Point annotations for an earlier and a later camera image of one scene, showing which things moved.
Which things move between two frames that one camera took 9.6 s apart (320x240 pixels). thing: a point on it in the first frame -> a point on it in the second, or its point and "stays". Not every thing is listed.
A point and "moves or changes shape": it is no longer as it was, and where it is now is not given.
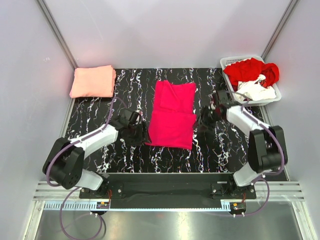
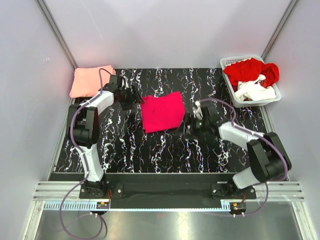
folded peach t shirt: (96, 81) stays
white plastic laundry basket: (225, 61) stays
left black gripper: (143, 137) -> (129, 105)
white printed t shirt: (253, 91) stays
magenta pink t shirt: (173, 120) moves or changes shape
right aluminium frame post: (278, 29) stays
